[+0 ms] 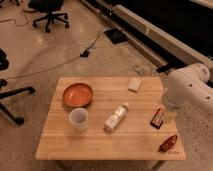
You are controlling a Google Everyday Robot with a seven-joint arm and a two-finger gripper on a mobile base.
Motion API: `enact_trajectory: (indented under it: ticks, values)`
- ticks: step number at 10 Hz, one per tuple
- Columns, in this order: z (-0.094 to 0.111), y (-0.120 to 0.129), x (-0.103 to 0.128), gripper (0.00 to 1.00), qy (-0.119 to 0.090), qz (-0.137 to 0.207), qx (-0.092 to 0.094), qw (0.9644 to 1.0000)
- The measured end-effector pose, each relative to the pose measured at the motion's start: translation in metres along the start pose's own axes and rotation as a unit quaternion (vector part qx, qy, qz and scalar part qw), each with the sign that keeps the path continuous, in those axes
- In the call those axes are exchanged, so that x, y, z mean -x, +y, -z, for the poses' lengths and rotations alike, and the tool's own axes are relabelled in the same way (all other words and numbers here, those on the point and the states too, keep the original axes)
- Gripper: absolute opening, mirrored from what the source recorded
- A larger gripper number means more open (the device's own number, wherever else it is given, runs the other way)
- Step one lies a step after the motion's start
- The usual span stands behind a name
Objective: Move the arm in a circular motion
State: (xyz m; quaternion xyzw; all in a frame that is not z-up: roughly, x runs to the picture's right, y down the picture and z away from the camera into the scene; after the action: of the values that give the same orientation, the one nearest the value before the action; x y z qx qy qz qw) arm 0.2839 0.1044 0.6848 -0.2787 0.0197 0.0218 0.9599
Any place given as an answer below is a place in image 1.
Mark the black floor cable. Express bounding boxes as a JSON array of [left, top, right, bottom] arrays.
[[0, 30, 103, 81]]

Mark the translucent plastic cup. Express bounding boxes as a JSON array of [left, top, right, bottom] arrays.
[[69, 108, 89, 131]]

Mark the orange bowl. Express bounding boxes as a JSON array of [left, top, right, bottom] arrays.
[[63, 83, 93, 108]]

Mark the black floor mat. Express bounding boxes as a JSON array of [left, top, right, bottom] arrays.
[[105, 29, 127, 44]]

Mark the black chair base left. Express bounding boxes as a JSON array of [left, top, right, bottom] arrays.
[[0, 48, 36, 126]]

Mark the wooden table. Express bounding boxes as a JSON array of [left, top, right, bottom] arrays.
[[36, 77, 186, 161]]

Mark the red snack packet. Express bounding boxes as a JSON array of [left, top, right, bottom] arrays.
[[159, 135, 178, 152]]

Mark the white plastic bottle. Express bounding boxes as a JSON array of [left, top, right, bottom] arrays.
[[104, 103, 129, 132]]

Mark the black office chair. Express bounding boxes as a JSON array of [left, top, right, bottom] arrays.
[[28, 0, 69, 33]]

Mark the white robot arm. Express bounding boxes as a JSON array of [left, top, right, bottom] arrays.
[[161, 63, 213, 123]]

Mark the red black candy box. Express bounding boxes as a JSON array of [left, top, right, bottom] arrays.
[[150, 108, 166, 129]]

